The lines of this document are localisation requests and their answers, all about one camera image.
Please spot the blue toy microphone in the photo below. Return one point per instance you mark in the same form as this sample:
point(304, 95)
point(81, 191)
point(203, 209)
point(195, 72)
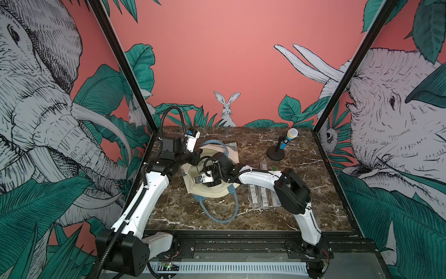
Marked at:
point(291, 134)

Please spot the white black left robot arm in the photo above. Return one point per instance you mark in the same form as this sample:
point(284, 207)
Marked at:
point(123, 248)

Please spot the black right frame post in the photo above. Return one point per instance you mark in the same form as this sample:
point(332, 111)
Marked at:
point(377, 24)

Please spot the black left frame post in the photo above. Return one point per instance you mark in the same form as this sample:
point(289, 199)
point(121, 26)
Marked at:
point(103, 19)

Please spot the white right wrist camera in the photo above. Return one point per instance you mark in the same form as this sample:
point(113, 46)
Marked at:
point(202, 179)

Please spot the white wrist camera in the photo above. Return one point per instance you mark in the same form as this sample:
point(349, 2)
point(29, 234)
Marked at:
point(202, 179)
point(192, 136)

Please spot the black frame post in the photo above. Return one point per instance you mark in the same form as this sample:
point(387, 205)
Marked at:
point(103, 19)
point(377, 24)

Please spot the cream canvas tote bag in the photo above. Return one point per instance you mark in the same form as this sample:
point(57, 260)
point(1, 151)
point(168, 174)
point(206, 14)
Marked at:
point(202, 191)

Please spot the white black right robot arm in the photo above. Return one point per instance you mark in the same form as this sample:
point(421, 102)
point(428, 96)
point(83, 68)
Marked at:
point(292, 191)

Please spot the clear compass set case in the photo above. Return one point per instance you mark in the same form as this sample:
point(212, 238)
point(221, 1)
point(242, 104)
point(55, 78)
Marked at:
point(253, 197)

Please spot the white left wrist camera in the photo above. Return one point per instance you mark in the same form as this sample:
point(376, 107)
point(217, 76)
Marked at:
point(192, 136)

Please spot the white ventilation grille strip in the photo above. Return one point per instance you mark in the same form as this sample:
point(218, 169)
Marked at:
point(289, 268)

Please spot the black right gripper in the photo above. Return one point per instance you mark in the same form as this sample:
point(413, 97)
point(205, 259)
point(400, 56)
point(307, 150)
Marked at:
point(214, 183)

